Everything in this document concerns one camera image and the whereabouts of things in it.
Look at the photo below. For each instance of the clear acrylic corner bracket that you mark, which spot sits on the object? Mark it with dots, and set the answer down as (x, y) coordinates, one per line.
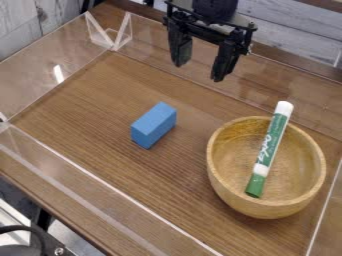
(108, 38)

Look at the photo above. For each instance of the blue foam block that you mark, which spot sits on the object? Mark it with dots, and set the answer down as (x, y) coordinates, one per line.
(153, 125)

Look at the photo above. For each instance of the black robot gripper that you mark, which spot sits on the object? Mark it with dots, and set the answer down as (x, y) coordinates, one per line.
(213, 21)

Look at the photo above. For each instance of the green dry erase marker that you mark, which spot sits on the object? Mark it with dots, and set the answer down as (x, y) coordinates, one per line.
(269, 148)

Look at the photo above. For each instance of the brown wooden bowl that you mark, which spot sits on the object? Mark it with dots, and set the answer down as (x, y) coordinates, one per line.
(295, 176)

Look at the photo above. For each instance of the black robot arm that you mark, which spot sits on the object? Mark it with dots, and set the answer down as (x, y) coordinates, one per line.
(211, 21)

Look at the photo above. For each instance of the black metal table bracket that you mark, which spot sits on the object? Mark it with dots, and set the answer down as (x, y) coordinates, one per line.
(55, 248)

